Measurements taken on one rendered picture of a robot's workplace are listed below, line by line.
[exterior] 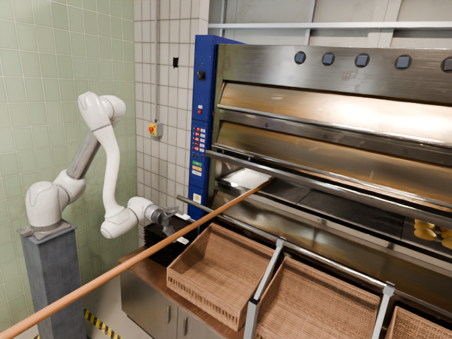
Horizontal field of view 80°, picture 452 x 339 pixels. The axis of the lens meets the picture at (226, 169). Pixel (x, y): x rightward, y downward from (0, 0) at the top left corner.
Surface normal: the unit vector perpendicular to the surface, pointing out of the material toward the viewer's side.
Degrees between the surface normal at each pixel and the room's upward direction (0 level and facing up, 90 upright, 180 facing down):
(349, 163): 70
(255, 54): 90
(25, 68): 90
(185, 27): 90
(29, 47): 90
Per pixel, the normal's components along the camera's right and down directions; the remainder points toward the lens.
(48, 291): 0.85, 0.24
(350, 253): -0.51, -0.11
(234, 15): -0.52, 0.24
